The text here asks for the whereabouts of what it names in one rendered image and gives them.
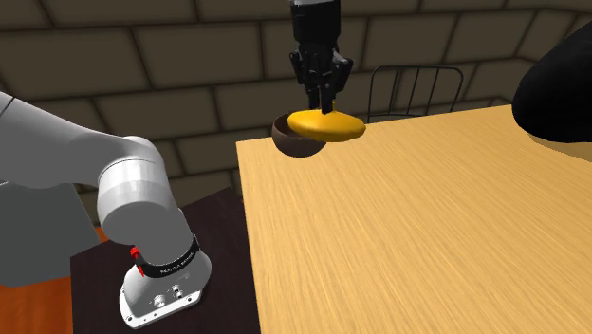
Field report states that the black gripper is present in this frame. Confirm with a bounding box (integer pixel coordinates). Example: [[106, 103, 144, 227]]
[[288, 3, 355, 116]]

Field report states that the yellow oval disc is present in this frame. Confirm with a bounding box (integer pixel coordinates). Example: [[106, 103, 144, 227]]
[[287, 108, 367, 143]]

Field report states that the brown bowl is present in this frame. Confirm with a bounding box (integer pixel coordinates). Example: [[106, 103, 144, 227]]
[[270, 113, 328, 158]]

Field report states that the black metal chair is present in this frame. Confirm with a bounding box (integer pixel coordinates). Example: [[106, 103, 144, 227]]
[[366, 65, 466, 124]]

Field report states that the light wooden table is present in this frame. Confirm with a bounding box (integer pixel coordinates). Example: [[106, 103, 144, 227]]
[[235, 103, 592, 334]]

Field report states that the dark robot stand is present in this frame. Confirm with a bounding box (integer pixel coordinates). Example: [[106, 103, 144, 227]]
[[69, 186, 263, 334]]

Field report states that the black rounded object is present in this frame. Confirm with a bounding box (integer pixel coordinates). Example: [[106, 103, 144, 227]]
[[510, 32, 592, 144]]

